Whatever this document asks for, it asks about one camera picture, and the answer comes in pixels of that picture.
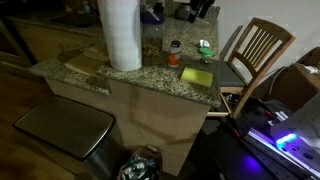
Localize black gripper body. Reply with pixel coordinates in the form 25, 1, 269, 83
190, 0, 216, 5

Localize dark bowl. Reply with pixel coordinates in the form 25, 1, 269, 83
174, 3, 198, 20

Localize thin wooden stick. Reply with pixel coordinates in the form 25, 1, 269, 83
195, 17, 210, 25

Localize clear jar with blue lid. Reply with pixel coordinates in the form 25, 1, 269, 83
140, 3, 166, 57

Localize yellow green sponge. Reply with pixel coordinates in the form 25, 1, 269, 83
180, 66, 214, 88

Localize wooden chair with dark cushion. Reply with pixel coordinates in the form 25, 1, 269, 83
206, 17, 297, 120

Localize white paper towel roll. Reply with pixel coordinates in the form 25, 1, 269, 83
96, 0, 144, 72

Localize small wooden board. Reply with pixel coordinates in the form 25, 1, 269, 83
83, 42, 111, 63

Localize brown cardboard box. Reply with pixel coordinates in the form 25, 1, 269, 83
266, 46, 320, 113

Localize wooden cutting board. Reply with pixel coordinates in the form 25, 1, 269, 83
64, 54, 109, 77

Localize white item on box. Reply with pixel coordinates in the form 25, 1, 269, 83
303, 65, 320, 74

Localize metal robot mounting plate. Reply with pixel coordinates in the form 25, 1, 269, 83
244, 128, 320, 180

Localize bag of trash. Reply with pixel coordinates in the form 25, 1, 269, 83
117, 144, 164, 180

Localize stainless steel trash can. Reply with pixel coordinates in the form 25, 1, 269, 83
13, 94, 124, 180

